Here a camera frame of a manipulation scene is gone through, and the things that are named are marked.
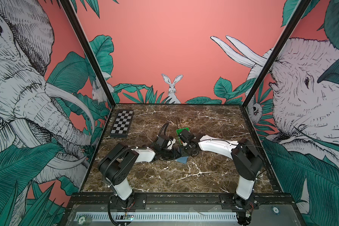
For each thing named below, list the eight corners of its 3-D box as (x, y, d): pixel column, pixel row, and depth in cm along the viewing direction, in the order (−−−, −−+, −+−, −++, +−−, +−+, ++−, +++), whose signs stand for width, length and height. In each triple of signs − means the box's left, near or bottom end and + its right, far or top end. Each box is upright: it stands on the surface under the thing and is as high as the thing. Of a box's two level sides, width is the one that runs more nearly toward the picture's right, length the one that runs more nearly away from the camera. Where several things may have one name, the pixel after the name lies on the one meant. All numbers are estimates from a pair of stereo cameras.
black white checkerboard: (111, 137, 102) (110, 134, 98) (120, 113, 117) (118, 109, 114) (127, 137, 102) (126, 134, 98) (133, 113, 117) (132, 110, 114)
